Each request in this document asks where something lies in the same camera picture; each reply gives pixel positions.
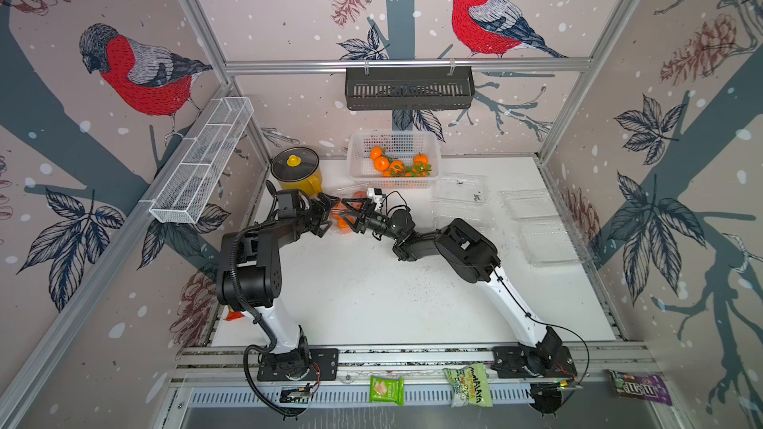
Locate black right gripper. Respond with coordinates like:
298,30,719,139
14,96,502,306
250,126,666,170
341,199,403,243

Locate orange medium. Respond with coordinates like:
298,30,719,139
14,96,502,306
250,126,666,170
331,203,347,220

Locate clear clamshell oranges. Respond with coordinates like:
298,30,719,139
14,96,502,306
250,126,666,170
319,185,369,236

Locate orange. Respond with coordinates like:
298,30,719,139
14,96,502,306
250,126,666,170
413,154,429,168

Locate clear clamshell three oranges branch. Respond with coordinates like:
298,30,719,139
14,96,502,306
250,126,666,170
432,173,491,230

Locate clear clamshell four oranges branch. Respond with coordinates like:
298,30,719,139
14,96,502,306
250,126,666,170
500,190,590,267

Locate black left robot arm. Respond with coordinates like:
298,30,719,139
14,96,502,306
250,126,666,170
216,182,339,381

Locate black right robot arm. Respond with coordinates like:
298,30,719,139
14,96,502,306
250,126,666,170
340,198,578,379

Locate yellow pot with lid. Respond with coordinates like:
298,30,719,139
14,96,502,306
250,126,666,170
270,147,323,197

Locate white plastic basket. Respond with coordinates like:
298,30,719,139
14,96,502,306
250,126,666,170
347,131,441,189

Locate orange red snack packet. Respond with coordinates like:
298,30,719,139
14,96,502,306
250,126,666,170
225,311,244,322

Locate green snack packet small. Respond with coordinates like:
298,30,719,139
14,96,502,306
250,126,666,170
369,377,405,406

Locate green snack packet large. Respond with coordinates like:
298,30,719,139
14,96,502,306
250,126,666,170
443,363,493,407

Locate purple candy packet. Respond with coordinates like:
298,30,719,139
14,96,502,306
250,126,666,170
607,369,673,406

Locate black hanging wire shelf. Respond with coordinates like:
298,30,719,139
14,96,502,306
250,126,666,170
345,66,476,111

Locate white wire wall shelf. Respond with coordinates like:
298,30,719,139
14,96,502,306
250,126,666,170
149,97,254,224

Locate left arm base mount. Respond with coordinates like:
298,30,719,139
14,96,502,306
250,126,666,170
256,348,339,383

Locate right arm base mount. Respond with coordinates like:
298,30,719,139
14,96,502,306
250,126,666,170
491,345,578,381

